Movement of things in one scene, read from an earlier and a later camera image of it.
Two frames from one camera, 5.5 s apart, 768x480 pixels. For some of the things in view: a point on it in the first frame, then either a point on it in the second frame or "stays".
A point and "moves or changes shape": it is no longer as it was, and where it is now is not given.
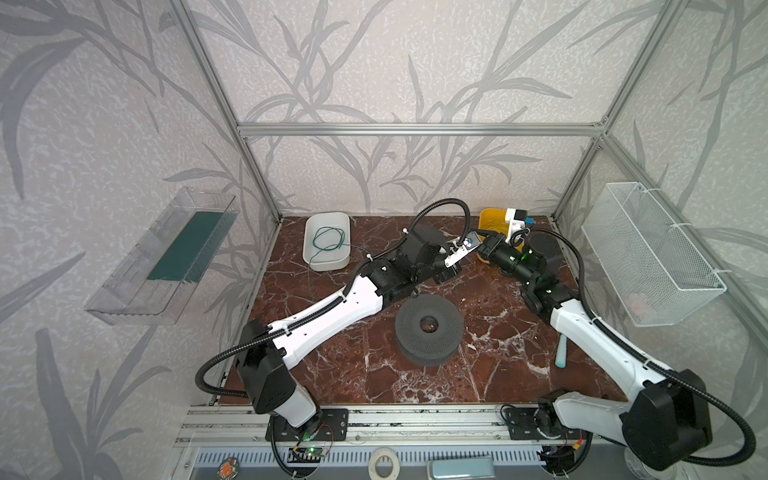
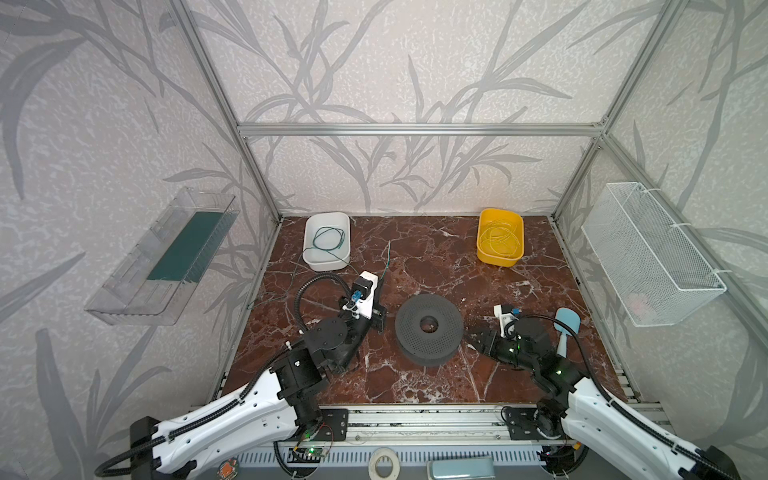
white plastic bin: x=327 y=241 stays
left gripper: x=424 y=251 -> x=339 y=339
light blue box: x=461 y=468 stays
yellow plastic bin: x=494 y=220 stays
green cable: x=330 y=238 moves or changes shape
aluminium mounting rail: x=521 y=426 stays
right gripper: x=488 y=249 -> x=489 y=343
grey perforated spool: x=429 y=349 stays
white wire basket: x=657 y=275 stays
